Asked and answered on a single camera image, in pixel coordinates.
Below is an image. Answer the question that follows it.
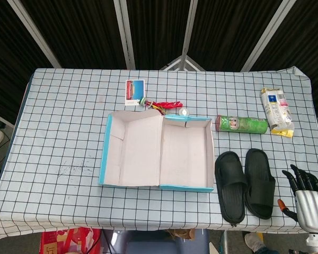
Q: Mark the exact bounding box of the red patterned bag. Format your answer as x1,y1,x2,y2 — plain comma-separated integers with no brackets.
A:
39,226,103,254

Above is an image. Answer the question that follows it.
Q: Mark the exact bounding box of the open blue cardboard shoe box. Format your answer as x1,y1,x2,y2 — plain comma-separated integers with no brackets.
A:
99,109,215,193

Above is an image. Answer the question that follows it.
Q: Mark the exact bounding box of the green chips can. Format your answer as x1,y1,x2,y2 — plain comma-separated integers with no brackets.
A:
216,114,269,134

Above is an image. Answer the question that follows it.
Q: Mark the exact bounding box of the red and blue postcard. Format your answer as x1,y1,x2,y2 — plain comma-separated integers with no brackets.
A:
125,79,145,106

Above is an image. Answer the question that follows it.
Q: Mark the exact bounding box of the blue checkered tablecloth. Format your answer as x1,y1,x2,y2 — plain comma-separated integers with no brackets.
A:
0,66,318,240

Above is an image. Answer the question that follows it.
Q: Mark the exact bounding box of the brown paper bag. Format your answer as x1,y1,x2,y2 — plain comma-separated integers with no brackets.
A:
166,229,196,240

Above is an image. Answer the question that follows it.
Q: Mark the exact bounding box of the white and yellow snack bag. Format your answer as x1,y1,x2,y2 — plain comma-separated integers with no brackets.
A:
260,87,295,138

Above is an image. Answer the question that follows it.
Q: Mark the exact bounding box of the grey sneaker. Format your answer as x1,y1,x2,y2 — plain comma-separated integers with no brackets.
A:
244,232,267,253

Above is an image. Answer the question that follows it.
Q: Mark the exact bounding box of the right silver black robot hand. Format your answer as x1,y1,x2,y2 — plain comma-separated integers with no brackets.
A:
277,164,318,235

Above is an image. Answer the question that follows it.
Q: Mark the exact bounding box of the metal table leg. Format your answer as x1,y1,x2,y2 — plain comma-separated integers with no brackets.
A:
219,230,228,254

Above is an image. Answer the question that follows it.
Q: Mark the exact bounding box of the white partition post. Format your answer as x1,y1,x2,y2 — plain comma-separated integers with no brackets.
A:
240,0,297,72
7,0,62,69
180,0,199,58
113,0,136,70

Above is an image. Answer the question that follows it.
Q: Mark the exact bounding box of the red tassel ornament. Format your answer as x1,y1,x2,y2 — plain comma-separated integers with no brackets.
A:
139,97,184,116

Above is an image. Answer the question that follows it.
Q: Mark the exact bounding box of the white metal partition foot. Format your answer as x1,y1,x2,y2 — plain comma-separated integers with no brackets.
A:
160,55,205,71

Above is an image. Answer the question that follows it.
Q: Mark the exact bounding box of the black rubber slipper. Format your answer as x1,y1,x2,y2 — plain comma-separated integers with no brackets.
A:
244,148,276,220
214,151,249,227

